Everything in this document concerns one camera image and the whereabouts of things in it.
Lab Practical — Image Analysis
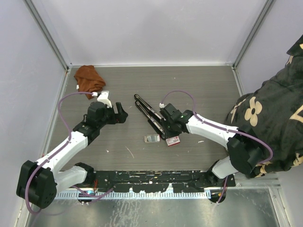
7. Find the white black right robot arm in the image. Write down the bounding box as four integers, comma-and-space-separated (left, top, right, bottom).
159, 103, 268, 186

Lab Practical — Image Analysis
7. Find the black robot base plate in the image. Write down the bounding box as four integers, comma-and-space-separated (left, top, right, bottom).
67, 169, 237, 193

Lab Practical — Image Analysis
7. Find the aluminium frame post left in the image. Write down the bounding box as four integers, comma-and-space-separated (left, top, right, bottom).
23, 0, 71, 71

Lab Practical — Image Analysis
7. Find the black stapler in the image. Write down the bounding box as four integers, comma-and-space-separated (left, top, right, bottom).
134, 94, 162, 122
135, 101, 166, 140

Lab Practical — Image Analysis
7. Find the orange-brown cloth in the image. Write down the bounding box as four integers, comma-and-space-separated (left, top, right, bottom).
74, 65, 106, 93

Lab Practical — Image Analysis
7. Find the black floral fleece garment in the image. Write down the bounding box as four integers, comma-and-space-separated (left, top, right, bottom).
224, 38, 303, 178

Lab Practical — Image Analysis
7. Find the aluminium front rail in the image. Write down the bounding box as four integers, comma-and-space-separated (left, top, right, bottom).
234, 173, 281, 188

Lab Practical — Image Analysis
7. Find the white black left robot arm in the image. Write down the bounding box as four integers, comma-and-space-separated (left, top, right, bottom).
16, 102, 128, 209

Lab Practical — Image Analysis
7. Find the aluminium frame post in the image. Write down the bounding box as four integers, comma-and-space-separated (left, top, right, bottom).
23, 0, 71, 71
232, 0, 275, 70

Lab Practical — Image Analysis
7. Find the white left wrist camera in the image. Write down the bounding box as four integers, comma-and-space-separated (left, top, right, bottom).
97, 91, 112, 108

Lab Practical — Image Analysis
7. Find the aluminium frame post right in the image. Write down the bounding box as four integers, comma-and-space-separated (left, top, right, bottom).
232, 0, 275, 70

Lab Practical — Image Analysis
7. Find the perforated cable duct strip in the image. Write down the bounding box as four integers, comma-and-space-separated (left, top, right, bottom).
55, 189, 211, 200

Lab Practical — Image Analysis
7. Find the red white staple box sleeve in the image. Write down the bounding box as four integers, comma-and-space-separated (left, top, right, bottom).
166, 136, 180, 147

